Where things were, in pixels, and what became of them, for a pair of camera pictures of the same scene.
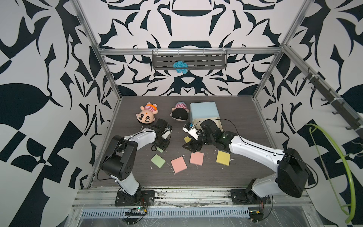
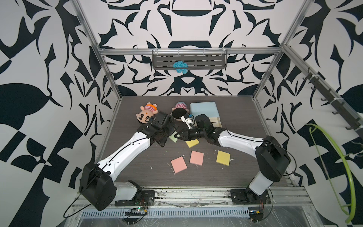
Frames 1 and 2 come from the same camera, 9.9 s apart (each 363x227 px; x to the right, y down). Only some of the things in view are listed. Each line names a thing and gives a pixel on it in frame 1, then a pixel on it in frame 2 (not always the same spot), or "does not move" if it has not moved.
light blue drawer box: (201, 111) does not move
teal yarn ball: (181, 64) does not move
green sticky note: (159, 149) -> (172, 137)
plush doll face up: (146, 115) does not move
